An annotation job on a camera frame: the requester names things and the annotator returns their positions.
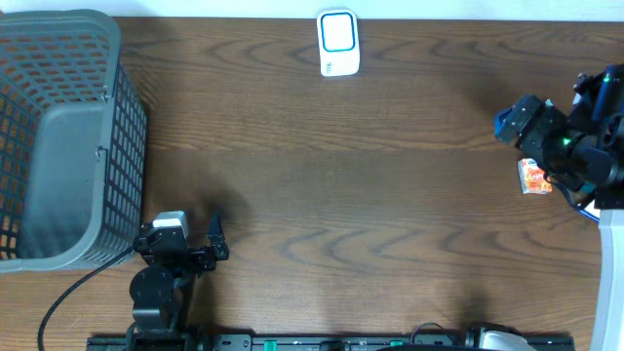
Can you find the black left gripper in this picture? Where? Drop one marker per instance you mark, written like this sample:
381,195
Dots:
218,247

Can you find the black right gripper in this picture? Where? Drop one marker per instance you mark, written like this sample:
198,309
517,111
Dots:
550,117

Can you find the orange small box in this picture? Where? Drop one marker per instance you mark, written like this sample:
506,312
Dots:
532,178

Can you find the cream snack bag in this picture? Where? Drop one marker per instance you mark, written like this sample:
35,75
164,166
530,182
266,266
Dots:
591,212

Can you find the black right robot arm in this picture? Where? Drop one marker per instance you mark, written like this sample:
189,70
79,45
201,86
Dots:
602,95

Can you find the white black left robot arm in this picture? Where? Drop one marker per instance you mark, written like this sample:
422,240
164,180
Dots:
161,292

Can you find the white barcode scanner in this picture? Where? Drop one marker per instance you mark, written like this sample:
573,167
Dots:
338,41

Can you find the grey plastic basket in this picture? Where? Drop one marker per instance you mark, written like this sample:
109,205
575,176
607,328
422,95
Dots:
73,140

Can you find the black mounting rail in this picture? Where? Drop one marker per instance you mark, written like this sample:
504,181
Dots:
245,342

